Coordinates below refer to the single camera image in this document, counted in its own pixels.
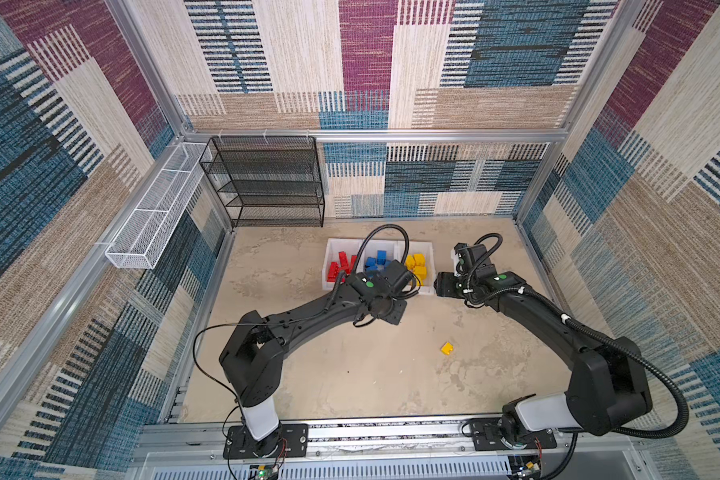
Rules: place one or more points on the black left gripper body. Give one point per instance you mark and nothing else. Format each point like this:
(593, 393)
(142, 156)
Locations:
(394, 311)

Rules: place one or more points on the black wire shelf rack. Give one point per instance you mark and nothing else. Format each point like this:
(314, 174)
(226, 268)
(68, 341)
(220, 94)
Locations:
(266, 181)

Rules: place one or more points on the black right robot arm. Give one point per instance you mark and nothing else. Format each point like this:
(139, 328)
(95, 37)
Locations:
(608, 387)

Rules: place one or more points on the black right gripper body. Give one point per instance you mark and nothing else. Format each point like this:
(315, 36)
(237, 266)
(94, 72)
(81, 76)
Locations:
(452, 286)

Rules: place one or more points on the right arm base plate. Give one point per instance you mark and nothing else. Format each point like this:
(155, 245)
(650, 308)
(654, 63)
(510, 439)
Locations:
(499, 434)

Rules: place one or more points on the white three-compartment bin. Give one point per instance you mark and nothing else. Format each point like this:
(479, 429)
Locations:
(394, 251)

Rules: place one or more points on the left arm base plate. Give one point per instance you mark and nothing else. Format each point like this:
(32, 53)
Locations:
(287, 440)

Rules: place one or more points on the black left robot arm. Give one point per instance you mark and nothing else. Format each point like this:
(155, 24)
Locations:
(253, 357)

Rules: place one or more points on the aluminium front rail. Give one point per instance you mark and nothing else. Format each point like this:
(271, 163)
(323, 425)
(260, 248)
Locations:
(361, 437)

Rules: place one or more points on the small yellow brick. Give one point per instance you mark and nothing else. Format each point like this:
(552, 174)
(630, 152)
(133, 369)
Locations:
(447, 348)

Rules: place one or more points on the white wire mesh basket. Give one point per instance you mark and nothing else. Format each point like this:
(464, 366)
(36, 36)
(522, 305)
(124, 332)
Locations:
(141, 241)

